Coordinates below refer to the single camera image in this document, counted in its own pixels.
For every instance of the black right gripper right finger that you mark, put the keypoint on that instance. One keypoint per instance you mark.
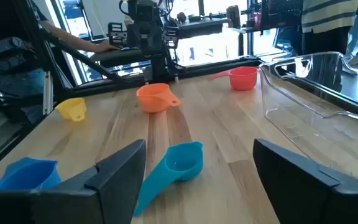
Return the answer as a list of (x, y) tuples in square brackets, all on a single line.
[(291, 186)]

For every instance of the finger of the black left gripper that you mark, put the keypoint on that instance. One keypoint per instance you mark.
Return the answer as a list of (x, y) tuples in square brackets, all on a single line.
[(117, 34), (171, 37)]

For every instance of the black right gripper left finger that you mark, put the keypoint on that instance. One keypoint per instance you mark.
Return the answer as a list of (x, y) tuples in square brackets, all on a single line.
[(113, 186)]

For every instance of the orange measuring cup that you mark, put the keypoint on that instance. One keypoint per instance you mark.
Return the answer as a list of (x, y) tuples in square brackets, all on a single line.
[(152, 99)]

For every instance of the teal measuring cup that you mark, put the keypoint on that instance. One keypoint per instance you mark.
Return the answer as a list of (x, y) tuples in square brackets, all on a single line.
[(179, 161)]

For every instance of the red measuring cup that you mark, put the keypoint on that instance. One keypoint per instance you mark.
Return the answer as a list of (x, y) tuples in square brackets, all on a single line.
[(243, 79)]

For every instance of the blue measuring cup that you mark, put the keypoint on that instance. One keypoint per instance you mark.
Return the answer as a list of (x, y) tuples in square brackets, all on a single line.
[(30, 175)]

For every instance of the yellow measuring cup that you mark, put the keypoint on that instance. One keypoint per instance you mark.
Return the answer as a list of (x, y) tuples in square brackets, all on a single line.
[(71, 109)]

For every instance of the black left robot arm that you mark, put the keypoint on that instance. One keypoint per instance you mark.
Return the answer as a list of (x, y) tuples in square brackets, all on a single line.
[(158, 67)]

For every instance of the clear plastic basket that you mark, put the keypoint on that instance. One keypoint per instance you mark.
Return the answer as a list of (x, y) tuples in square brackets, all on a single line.
[(306, 115)]

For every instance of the dark background workbench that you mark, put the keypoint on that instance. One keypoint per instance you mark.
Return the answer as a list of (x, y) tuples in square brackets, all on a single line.
[(204, 26)]

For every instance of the black aluminium table frame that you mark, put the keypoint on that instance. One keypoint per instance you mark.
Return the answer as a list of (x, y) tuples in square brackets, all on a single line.
[(197, 71)]

